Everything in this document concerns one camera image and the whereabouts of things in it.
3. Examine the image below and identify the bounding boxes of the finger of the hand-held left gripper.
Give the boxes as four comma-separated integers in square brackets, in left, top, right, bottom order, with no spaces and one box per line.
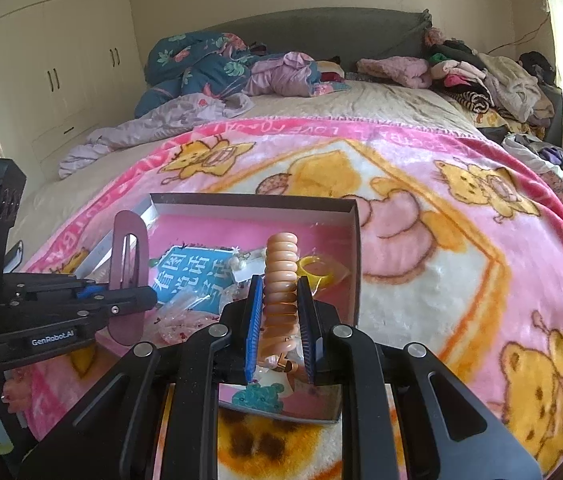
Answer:
[13,286,159,334]
[10,274,108,302]

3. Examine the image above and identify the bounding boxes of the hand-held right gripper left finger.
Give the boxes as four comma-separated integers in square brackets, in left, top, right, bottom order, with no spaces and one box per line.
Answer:
[16,275,266,480]

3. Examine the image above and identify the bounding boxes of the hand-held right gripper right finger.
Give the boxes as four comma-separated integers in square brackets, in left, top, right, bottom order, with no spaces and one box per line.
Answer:
[295,277,545,480]

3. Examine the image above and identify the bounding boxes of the peach spiral hair tie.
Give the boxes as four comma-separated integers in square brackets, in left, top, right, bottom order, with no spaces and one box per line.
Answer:
[260,232,298,373]

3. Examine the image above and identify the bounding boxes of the grey cardboard tray pink bottom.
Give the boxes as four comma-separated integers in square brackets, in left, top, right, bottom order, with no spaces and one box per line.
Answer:
[74,192,362,427]

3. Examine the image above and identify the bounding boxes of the clear plastic packets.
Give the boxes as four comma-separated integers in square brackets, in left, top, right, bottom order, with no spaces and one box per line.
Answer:
[156,305,217,346]

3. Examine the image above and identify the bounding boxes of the clear plastic bag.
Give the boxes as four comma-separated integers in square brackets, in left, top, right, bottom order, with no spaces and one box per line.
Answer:
[162,287,227,321]

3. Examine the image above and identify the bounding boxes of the teal bear hair clip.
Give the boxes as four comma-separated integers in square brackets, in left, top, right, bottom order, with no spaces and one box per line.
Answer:
[232,382,285,408]

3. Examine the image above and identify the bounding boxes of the yellow rings in clear bag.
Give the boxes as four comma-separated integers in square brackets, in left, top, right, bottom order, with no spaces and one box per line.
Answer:
[295,255,351,293]

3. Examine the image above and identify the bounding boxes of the clear bag of pearl earrings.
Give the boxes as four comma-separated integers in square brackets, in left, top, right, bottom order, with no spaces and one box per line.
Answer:
[229,252,265,283]

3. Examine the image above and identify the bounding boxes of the pink printed bear blanket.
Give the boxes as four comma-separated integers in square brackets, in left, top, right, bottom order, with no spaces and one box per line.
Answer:
[22,117,563,480]

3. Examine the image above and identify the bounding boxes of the lilac cloth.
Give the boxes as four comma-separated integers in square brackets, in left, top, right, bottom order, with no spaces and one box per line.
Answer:
[59,92,255,181]

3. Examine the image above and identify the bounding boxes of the cream wardrobe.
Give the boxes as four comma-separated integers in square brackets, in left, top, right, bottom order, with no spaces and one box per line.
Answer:
[0,0,142,201]

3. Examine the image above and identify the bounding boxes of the blue floral quilt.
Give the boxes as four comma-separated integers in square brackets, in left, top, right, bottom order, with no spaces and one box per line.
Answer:
[134,31,262,120]

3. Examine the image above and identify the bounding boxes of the bed with beige sheet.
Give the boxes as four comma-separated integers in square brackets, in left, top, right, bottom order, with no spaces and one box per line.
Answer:
[26,77,502,221]

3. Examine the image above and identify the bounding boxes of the pink jacket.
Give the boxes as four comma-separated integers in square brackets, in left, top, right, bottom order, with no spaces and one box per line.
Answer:
[244,51,349,98]

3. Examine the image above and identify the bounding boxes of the pink towel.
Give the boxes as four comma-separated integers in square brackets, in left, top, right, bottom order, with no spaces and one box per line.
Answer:
[356,56,435,91]

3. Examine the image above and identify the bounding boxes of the white purple clothes heap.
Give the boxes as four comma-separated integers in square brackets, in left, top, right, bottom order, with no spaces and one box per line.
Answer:
[502,132,563,193]

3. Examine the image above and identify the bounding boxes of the grey headboard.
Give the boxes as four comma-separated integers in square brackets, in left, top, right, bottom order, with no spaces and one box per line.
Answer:
[242,8,435,76]

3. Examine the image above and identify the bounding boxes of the pile of mixed clothes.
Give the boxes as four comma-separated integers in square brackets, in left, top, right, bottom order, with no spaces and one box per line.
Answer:
[424,27,562,138]

